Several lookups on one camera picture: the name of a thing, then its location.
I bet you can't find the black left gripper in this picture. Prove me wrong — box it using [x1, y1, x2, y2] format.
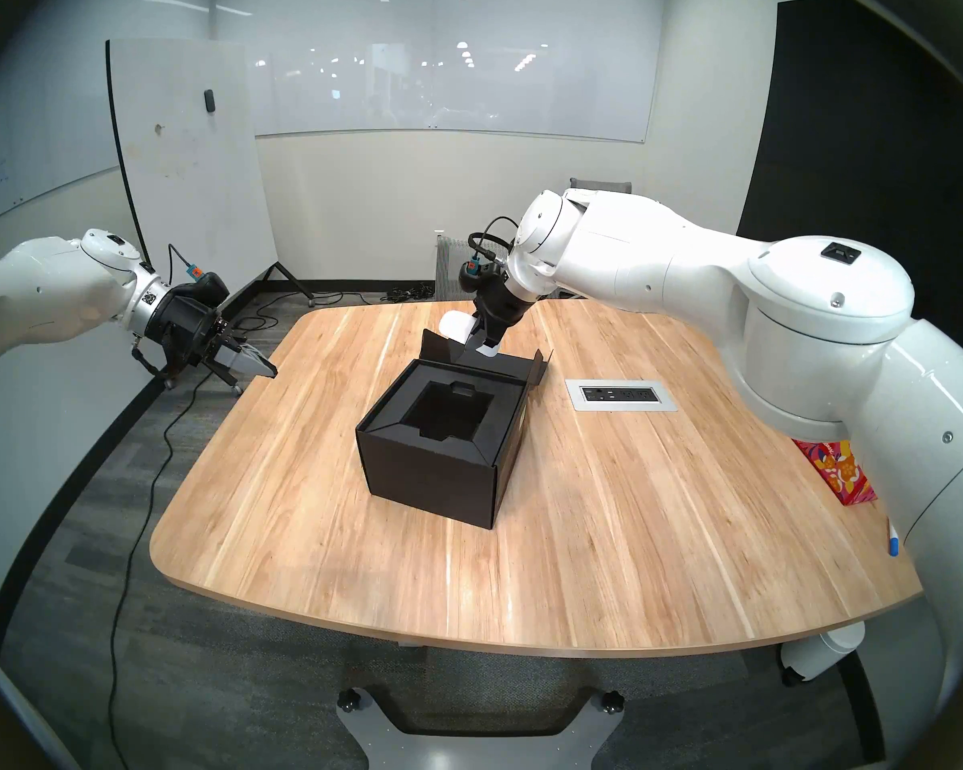
[146, 286, 279, 391]

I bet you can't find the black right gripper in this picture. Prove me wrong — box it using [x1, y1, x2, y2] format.
[468, 282, 535, 352]

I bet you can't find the white computer mouse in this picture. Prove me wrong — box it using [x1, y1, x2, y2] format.
[439, 310, 501, 359]

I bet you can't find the black cardboard box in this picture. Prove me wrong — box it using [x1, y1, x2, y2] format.
[356, 327, 548, 530]

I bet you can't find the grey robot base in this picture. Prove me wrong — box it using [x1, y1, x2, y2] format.
[335, 687, 625, 770]

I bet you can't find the colourful red tissue box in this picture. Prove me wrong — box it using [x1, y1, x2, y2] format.
[792, 439, 879, 506]

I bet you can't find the grey ribbed mesh chair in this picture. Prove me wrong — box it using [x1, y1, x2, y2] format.
[435, 233, 484, 302]

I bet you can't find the grey table power outlet plate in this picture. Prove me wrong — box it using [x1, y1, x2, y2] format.
[566, 379, 677, 412]

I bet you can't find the mobile whiteboard on stand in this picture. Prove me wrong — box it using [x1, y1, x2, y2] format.
[106, 40, 318, 392]

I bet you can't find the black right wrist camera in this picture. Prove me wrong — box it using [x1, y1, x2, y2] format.
[459, 259, 506, 298]

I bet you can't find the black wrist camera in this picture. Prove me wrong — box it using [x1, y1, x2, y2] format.
[459, 259, 506, 298]
[180, 271, 232, 308]

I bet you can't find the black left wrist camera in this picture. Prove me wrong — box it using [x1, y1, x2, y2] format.
[180, 271, 232, 308]

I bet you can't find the black left wrist cable loop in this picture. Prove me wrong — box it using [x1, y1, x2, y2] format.
[132, 337, 179, 390]

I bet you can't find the glass wall board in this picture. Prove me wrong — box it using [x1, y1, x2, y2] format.
[245, 38, 659, 144]

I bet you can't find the wall whiteboard with writing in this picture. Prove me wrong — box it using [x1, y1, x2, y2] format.
[0, 79, 120, 236]

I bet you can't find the large black wall screen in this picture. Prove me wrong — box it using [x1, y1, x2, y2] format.
[736, 0, 963, 328]

